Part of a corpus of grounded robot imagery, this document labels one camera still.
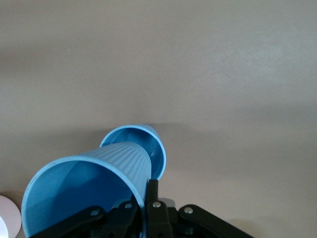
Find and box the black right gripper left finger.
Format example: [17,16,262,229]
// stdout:
[29,199,139,238]

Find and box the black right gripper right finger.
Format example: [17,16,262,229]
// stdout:
[144,178,255,238]

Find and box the blue ribbed plastic cup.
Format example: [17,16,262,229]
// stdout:
[99,123,167,180]
[20,141,153,238]

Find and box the pale pink bowl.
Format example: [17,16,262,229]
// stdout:
[0,194,22,238]

